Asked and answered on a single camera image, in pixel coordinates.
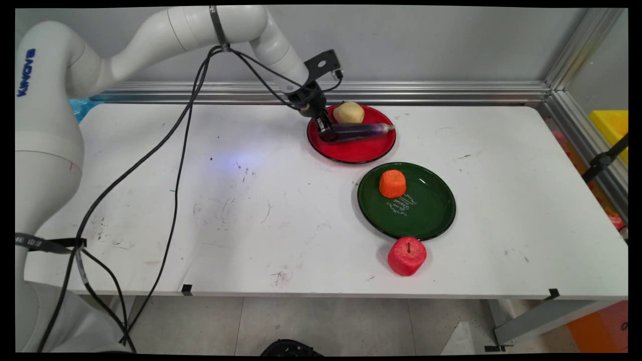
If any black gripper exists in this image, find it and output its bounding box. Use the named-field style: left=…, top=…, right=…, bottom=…
left=287, top=82, right=337, bottom=142

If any purple toy eggplant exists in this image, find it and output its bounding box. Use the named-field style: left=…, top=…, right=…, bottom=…
left=321, top=123, right=396, bottom=143

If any yellow toy potato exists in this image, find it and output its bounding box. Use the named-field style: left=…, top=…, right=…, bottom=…
left=333, top=101, right=366, bottom=125

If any red round plate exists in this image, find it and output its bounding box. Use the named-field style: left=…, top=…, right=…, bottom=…
left=306, top=104, right=397, bottom=164

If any orange toy fruit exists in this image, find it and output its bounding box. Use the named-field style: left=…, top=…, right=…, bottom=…
left=379, top=169, right=407, bottom=199

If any green round plate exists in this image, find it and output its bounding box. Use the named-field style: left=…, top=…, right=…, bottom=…
left=357, top=162, right=456, bottom=241

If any red toy apple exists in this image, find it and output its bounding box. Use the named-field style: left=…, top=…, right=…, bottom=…
left=387, top=237, right=428, bottom=277

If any black round object on floor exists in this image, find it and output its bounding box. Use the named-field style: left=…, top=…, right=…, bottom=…
left=260, top=339, right=324, bottom=357

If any blue bubble mat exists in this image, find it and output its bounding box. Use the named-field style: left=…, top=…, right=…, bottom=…
left=69, top=98, right=93, bottom=124

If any black stand rod with clamp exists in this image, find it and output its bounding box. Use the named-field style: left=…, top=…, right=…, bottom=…
left=581, top=133, right=628, bottom=184

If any yellow plastic box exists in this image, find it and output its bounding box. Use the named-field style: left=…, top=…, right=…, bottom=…
left=588, top=110, right=628, bottom=166

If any grey metal table leg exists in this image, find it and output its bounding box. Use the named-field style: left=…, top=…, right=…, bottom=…
left=484, top=299, right=615, bottom=352

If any orange box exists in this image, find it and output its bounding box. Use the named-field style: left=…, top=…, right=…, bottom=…
left=567, top=301, right=628, bottom=353

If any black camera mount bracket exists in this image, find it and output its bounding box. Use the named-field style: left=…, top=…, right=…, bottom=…
left=303, top=49, right=345, bottom=82

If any horizontal aluminium frame rail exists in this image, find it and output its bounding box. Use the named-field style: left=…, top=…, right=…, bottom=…
left=90, top=81, right=551, bottom=106

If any thin black cable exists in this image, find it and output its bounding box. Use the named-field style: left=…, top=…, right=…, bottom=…
left=75, top=46, right=344, bottom=353

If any thick black cable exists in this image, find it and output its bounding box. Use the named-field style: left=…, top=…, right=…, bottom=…
left=37, top=46, right=224, bottom=353

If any slanted aluminium frame rail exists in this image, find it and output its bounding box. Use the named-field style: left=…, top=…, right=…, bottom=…
left=536, top=90, right=628, bottom=224

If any upright aluminium frame post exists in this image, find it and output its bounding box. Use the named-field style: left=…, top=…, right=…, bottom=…
left=544, top=7, right=625, bottom=92

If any black strap on arm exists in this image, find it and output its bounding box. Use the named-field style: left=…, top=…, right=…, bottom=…
left=15, top=233, right=87, bottom=255

